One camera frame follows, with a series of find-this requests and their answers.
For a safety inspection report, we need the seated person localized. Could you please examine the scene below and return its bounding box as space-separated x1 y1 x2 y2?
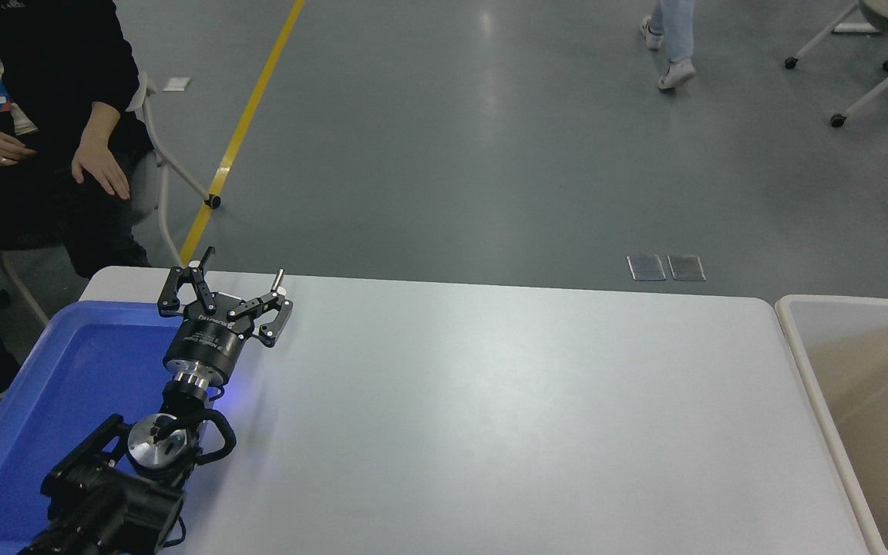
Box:
0 0 158 402

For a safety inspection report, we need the large pale bin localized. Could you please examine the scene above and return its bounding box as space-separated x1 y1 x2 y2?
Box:
775 294 888 555

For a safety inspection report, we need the person's left hand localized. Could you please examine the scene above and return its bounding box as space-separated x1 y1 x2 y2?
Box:
71 134 132 202

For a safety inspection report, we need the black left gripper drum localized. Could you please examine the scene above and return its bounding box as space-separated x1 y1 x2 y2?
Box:
162 311 251 384

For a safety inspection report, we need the white frame chair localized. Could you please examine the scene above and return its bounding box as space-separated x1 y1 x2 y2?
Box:
0 73 223 328

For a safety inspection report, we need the white wheeled chair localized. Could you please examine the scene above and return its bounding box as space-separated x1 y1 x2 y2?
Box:
783 0 888 152

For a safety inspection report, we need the walking person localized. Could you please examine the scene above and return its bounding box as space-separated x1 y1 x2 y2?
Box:
638 0 698 93

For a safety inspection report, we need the blue plastic tray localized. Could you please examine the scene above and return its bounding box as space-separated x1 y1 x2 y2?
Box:
0 300 215 555

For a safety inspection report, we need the metal floor plate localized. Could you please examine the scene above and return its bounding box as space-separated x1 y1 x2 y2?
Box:
627 254 667 281
668 254 706 281

